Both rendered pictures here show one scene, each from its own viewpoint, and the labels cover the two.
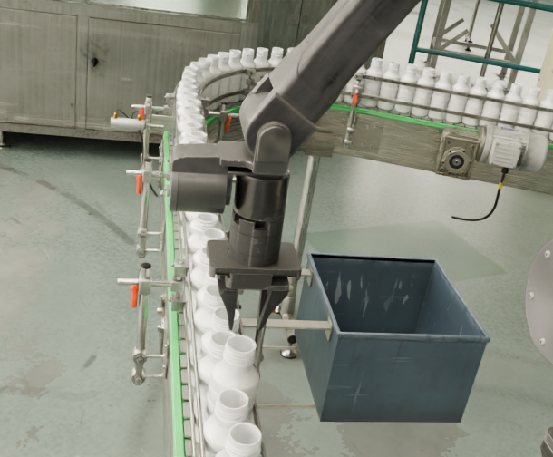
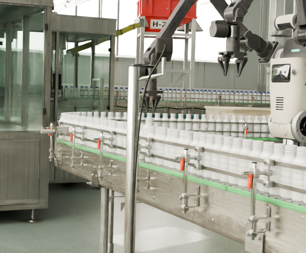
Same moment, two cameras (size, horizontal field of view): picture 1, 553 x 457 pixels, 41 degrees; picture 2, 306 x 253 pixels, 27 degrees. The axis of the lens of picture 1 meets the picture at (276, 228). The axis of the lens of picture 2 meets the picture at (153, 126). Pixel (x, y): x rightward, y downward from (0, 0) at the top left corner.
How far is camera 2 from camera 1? 2.26 m
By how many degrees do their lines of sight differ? 26
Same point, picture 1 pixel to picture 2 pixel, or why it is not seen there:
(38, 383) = not seen: outside the picture
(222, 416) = (151, 129)
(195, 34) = (14, 142)
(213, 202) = (142, 74)
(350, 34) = (165, 34)
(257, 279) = (154, 93)
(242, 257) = (149, 89)
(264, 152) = (153, 59)
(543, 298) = (210, 31)
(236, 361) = (150, 120)
